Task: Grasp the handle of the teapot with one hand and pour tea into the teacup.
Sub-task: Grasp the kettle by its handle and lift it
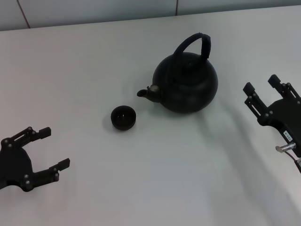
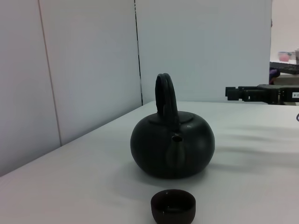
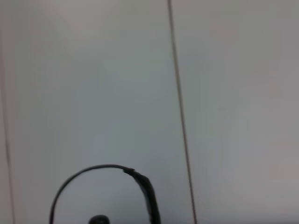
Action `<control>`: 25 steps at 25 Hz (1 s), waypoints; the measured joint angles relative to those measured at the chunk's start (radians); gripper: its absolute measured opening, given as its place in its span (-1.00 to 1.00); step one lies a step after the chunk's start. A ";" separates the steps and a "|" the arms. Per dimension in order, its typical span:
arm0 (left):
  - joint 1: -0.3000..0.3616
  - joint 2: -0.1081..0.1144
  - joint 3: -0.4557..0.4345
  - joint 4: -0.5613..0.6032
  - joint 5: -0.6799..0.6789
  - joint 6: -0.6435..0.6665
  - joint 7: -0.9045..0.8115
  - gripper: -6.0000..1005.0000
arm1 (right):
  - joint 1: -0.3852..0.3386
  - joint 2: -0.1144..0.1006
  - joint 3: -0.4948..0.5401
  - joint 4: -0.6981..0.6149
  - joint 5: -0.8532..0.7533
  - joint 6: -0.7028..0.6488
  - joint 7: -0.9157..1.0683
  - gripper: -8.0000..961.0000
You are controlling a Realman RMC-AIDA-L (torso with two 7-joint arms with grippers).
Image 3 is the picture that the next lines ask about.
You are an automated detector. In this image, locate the black round teapot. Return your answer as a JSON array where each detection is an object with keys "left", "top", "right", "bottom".
[{"left": 49, "top": 164, "right": 162, "bottom": 224}]

